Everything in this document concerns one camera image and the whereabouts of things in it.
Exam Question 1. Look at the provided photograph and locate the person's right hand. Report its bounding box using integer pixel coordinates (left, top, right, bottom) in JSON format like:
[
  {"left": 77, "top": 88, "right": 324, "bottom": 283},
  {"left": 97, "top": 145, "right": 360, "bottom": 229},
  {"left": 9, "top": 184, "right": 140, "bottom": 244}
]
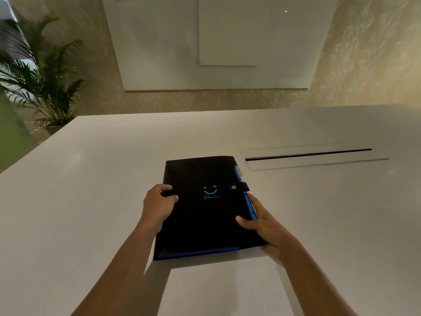
[{"left": 235, "top": 193, "right": 291, "bottom": 264}]

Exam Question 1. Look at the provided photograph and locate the person's left hand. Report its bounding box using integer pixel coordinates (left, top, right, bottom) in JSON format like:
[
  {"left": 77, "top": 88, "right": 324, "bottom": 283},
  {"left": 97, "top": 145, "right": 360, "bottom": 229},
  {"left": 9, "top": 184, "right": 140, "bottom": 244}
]
[{"left": 140, "top": 184, "right": 179, "bottom": 233}]

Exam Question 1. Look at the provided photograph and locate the black folder with blue trim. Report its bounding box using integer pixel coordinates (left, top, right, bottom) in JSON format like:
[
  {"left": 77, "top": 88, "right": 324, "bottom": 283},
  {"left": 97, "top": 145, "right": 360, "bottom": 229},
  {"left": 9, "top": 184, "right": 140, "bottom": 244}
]
[{"left": 153, "top": 156, "right": 268, "bottom": 261}]

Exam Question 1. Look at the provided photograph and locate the person's right forearm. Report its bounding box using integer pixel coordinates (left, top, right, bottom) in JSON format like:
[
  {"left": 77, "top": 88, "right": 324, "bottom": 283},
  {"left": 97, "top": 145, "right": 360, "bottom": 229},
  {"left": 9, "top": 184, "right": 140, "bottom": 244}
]
[{"left": 263, "top": 238, "right": 357, "bottom": 316}]

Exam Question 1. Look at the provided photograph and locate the person's left forearm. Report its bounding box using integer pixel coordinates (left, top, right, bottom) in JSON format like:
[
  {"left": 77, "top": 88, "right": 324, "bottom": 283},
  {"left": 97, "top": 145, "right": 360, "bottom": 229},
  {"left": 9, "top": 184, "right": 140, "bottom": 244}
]
[{"left": 71, "top": 220, "right": 158, "bottom": 316}]

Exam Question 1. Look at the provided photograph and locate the green potted palm plant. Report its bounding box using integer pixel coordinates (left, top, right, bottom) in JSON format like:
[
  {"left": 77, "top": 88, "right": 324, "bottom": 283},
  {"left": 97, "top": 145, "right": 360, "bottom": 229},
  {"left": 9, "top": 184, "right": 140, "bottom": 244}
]
[{"left": 0, "top": 14, "right": 85, "bottom": 128}]

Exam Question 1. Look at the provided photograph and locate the white table cable slot cover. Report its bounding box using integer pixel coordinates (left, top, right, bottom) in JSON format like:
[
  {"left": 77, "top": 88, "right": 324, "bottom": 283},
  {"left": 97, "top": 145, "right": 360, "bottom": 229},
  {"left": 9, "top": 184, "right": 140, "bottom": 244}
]
[{"left": 242, "top": 144, "right": 389, "bottom": 171}]

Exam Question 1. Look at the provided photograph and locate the white wall panel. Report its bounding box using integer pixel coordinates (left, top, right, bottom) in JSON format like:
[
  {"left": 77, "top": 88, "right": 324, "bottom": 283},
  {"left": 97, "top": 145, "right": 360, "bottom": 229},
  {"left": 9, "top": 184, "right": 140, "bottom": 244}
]
[{"left": 101, "top": 0, "right": 339, "bottom": 92}]

